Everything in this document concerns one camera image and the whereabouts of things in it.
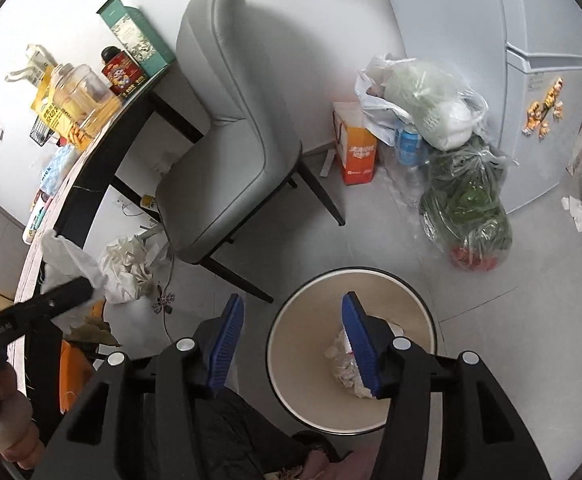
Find person's left hand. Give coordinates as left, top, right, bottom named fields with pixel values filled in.
left=0, top=360, right=46, bottom=471

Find yellow snack bag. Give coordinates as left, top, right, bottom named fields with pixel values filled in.
left=31, top=67, right=122, bottom=151

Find clear bag of green vegetables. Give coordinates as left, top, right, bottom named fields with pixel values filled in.
left=418, top=135, right=514, bottom=273

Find pink slipper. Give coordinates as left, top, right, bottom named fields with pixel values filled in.
left=266, top=442, right=376, bottom=480

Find white tissue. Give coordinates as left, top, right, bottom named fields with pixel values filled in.
left=41, top=230, right=108, bottom=301

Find beige canvas tote bag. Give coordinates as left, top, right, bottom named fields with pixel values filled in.
left=5, top=44, right=56, bottom=88

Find round cream trash bin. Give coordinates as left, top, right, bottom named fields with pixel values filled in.
left=266, top=267, right=439, bottom=433

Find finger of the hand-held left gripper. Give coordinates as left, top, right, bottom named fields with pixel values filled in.
left=0, top=279, right=94, bottom=366

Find blue tissue pack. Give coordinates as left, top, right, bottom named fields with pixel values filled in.
left=41, top=147, right=79, bottom=196

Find patterned tablecloth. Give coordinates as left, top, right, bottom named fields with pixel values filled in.
left=17, top=150, right=88, bottom=311

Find blue labelled bottle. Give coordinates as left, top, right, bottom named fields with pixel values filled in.
left=396, top=125, right=424, bottom=167

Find orange cardboard box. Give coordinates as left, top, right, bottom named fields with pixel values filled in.
left=332, top=101, right=378, bottom=186

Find crumpled white wrappers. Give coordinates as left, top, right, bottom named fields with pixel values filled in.
left=323, top=321, right=406, bottom=400

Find grey upholstered chair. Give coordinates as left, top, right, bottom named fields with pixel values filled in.
left=155, top=0, right=346, bottom=305

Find cluster of fridge magnets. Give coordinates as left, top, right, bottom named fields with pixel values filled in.
left=521, top=77, right=568, bottom=140

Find orange bag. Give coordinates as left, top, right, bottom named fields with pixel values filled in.
left=60, top=340, right=94, bottom=413

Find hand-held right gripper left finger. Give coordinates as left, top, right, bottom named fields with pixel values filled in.
left=31, top=294, right=246, bottom=480

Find white refrigerator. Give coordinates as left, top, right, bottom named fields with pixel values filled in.
left=376, top=0, right=582, bottom=216

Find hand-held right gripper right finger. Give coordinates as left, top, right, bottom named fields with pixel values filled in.
left=341, top=291, right=554, bottom=480

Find person's dark trousers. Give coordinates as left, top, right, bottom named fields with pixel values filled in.
left=141, top=387, right=332, bottom=480

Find red printed can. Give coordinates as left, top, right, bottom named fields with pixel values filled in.
left=101, top=46, right=149, bottom=97

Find clear glass jar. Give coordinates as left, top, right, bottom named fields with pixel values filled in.
left=48, top=62, right=114, bottom=121

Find tall green box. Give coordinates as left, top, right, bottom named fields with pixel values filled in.
left=96, top=0, right=176, bottom=78

